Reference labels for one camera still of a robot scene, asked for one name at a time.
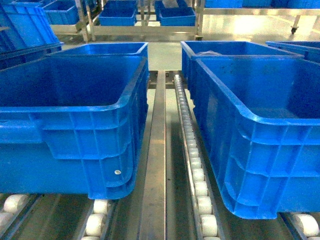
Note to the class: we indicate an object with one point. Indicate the white roller track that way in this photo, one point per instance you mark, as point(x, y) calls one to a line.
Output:
point(205, 219)

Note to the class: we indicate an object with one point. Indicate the blue bin front left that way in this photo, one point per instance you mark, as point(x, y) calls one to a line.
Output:
point(73, 125)

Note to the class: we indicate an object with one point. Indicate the background blue bin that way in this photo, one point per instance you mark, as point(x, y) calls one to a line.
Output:
point(180, 16)
point(62, 12)
point(119, 13)

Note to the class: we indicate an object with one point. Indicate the tilted blue bin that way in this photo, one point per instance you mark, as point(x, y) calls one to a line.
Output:
point(25, 35)

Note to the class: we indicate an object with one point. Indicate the background steel cart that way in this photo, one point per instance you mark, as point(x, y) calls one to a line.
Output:
point(88, 27)

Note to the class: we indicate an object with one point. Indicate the blue bin rear left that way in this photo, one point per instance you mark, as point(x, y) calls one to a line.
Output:
point(129, 49)

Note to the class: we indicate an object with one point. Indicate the blue bin far right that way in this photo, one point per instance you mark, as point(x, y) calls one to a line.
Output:
point(310, 49)

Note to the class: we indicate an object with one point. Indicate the blue bin rear right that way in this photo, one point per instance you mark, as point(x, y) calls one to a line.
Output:
point(225, 48)

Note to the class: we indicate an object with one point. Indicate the steel shelf rack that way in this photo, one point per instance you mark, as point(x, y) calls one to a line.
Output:
point(159, 208)

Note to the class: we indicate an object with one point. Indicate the blue bin front right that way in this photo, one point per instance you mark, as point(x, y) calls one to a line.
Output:
point(260, 122)

